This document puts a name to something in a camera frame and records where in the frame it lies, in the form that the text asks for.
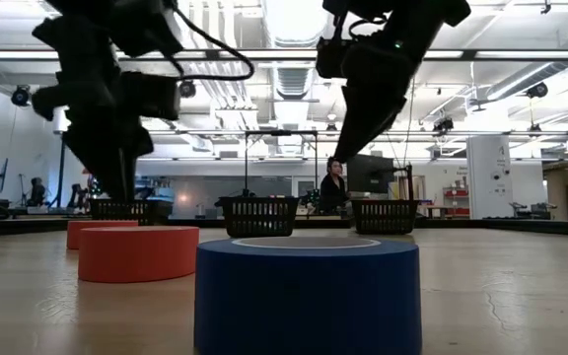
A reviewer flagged black left camera cable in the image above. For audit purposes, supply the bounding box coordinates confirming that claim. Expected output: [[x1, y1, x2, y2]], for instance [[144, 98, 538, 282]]
[[168, 0, 256, 83]]

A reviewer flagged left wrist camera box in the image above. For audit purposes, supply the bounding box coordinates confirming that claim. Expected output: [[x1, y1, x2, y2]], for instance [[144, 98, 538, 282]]
[[118, 71, 181, 122]]

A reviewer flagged white square pillar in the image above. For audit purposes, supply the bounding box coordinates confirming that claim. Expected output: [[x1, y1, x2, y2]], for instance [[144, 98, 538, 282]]
[[465, 135, 515, 220]]

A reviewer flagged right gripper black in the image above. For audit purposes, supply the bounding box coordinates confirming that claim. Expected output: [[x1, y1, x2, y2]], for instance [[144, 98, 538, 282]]
[[333, 9, 446, 163]]

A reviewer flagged black metal table frame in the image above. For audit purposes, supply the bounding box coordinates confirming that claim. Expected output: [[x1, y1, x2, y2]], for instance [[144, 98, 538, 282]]
[[0, 215, 568, 239]]

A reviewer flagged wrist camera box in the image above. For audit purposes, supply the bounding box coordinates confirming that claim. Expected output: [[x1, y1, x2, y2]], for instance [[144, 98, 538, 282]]
[[118, 71, 181, 122], [316, 36, 349, 80]]

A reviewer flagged black background rig frame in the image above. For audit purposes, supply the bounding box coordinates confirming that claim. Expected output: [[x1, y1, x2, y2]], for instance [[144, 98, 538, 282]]
[[242, 129, 320, 198]]

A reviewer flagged black slotted plastic basket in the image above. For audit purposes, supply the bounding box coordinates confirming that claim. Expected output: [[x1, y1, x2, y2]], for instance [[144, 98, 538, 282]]
[[351, 198, 419, 236], [89, 198, 173, 227], [218, 196, 301, 239]]

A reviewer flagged blue tape roll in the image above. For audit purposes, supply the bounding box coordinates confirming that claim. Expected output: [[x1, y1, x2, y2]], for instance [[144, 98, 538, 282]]
[[193, 236, 423, 355]]

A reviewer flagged black overhead beam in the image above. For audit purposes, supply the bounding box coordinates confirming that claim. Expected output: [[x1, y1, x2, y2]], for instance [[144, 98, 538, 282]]
[[0, 47, 568, 63]]

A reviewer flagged red tape roll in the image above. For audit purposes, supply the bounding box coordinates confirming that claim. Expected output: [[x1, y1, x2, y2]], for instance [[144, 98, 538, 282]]
[[77, 225, 200, 284], [66, 219, 140, 250]]

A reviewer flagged black computer monitor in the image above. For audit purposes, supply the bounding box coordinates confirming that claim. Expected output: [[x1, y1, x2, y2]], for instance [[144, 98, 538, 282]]
[[346, 154, 396, 195]]

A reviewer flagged person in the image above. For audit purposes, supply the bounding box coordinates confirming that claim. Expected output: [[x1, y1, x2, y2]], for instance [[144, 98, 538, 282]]
[[319, 156, 355, 217]]

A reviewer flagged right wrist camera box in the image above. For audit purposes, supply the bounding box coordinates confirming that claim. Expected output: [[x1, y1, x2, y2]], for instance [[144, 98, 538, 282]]
[[316, 36, 349, 80]]

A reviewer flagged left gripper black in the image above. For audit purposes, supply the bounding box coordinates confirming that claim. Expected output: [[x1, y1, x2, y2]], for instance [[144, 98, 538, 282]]
[[31, 14, 155, 203]]

